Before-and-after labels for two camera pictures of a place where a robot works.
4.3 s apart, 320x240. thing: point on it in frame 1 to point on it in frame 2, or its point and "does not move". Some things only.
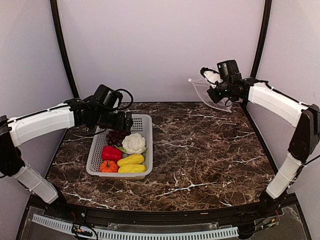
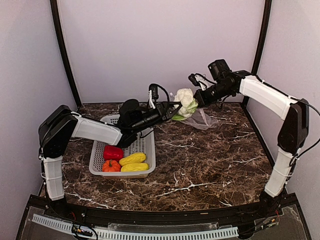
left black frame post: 56,16 does not move
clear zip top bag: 202,87 to 199,119
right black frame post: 267,14 does not move
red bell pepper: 111,153 does not move
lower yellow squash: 136,168 does not move
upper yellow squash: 130,159 does not move
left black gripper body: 104,120 to 143,121
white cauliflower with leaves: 133,144 to 185,96
